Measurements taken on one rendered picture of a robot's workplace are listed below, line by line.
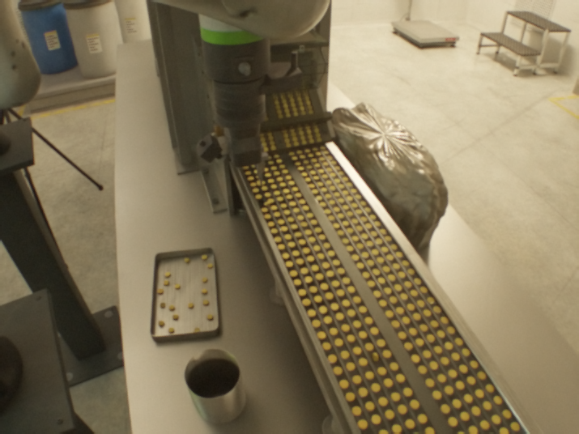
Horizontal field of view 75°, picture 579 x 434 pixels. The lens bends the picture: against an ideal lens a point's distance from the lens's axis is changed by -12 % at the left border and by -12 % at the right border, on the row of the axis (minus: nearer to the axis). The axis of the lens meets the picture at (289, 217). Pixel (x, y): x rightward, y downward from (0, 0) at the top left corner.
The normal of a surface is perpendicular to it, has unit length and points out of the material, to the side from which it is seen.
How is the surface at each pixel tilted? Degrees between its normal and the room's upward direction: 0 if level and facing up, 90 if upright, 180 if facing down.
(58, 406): 0
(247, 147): 70
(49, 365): 0
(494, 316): 0
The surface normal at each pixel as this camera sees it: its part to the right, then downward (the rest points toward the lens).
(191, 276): 0.00, -0.75
